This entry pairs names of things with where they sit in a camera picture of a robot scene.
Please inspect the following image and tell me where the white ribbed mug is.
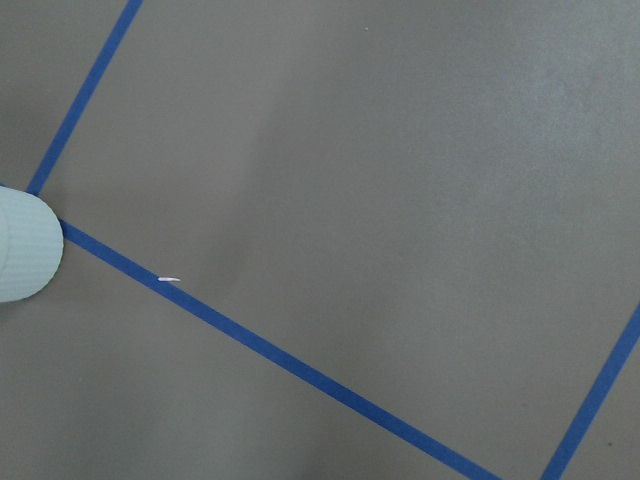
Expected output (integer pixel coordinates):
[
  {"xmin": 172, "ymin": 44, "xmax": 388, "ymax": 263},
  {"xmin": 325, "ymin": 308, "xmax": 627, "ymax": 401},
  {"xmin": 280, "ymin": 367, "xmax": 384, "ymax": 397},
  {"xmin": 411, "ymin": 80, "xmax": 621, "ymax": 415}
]
[{"xmin": 1, "ymin": 186, "xmax": 64, "ymax": 303}]

